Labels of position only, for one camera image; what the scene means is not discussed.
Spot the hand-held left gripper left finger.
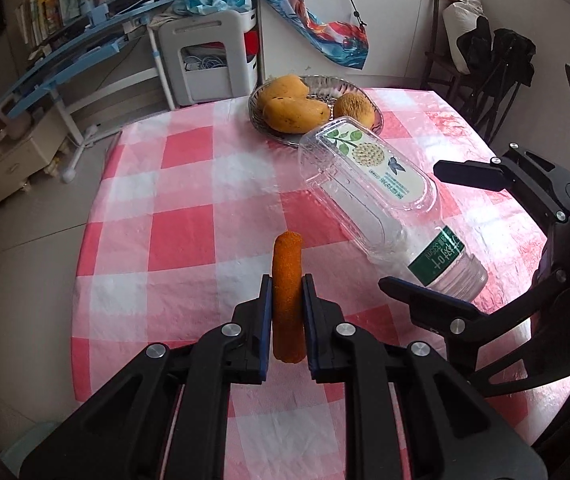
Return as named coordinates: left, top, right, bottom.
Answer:
left=17, top=274, right=273, bottom=480

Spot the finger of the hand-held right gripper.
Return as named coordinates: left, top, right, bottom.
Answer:
left=434, top=144, right=570, bottom=223
left=378, top=267, right=570, bottom=396

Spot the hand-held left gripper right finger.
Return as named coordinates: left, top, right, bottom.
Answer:
left=301, top=274, right=550, bottom=480

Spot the clear plastic bottle green label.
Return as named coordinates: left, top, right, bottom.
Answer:
left=365, top=212, right=490, bottom=303

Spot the clear plastic box with label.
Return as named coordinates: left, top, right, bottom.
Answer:
left=297, top=115, right=438, bottom=263

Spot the black folding chair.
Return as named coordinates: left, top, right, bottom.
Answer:
left=457, top=72, right=520, bottom=143

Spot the black jacket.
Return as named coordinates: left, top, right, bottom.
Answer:
left=457, top=16, right=536, bottom=88

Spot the brown round fruit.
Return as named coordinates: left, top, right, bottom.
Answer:
left=333, top=91, right=374, bottom=128

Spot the white bag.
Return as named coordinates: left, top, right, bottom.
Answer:
left=441, top=0, right=490, bottom=73

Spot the pink checkered tablecloth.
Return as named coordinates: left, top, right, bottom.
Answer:
left=70, top=87, right=570, bottom=480

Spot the glass fruit plate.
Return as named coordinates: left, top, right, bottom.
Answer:
left=248, top=74, right=384, bottom=148

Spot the yellow mango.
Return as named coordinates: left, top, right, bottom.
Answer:
left=263, top=96, right=332, bottom=134
left=257, top=74, right=310, bottom=111

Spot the blue red patterned bag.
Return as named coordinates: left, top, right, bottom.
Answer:
left=245, top=0, right=370, bottom=70

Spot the grey plastic storage stool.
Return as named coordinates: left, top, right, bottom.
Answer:
left=157, top=9, right=260, bottom=108

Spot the white television cabinet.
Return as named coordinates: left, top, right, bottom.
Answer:
left=0, top=110, right=68, bottom=221

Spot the pink jug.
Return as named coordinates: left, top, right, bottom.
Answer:
left=0, top=105, right=33, bottom=141

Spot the blue study desk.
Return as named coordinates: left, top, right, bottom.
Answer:
left=0, top=0, right=178, bottom=183

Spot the row of books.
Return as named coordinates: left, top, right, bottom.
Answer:
left=15, top=0, right=90, bottom=48

